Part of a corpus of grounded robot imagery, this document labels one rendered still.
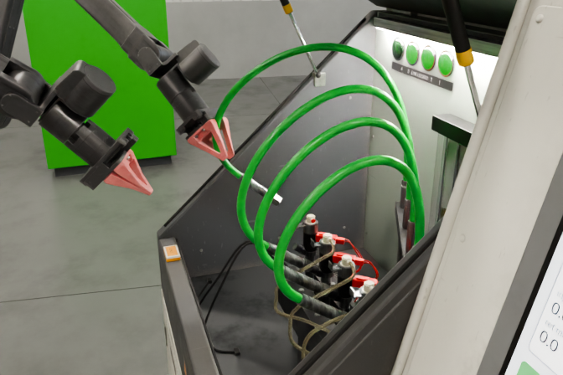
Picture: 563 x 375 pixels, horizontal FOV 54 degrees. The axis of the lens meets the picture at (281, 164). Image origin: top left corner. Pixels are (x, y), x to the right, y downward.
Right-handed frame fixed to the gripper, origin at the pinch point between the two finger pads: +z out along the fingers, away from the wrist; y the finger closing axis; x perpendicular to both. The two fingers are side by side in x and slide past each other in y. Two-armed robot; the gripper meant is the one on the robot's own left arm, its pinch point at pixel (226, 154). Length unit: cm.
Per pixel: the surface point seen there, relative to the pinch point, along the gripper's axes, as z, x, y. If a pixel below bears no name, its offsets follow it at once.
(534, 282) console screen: 39, -37, -40
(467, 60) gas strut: 17, -45, -28
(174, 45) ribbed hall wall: -270, 214, 538
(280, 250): 21.2, -11.2, -28.9
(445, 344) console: 42, -23, -33
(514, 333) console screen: 42, -32, -40
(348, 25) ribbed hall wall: -164, 43, 655
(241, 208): 12.1, -4.5, -17.6
